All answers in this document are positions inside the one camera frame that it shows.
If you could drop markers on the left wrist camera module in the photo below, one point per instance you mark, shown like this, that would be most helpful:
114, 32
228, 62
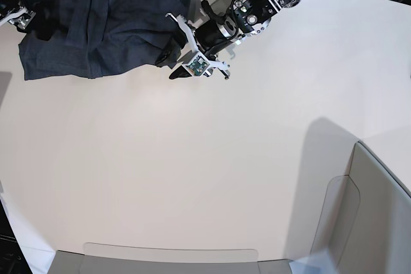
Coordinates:
195, 63

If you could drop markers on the clear acrylic right panel bracket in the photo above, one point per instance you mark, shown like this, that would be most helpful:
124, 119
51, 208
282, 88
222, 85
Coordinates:
337, 217

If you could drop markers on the dark blue t-shirt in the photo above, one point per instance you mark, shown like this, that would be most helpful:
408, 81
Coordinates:
96, 38

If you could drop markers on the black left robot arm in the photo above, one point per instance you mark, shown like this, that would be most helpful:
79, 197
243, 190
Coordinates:
204, 33

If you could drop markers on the grey front partition panel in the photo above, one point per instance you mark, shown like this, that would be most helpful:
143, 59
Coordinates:
67, 262

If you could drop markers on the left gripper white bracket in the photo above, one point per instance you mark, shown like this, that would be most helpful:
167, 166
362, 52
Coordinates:
172, 52

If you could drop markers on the grey partition panel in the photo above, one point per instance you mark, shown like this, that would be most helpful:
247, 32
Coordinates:
380, 238
67, 262

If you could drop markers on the grey right side partition panel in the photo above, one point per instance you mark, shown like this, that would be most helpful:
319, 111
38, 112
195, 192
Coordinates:
380, 238

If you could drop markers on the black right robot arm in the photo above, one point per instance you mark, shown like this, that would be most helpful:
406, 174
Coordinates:
10, 6

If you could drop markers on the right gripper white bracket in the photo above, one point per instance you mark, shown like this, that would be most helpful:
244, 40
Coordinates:
20, 19

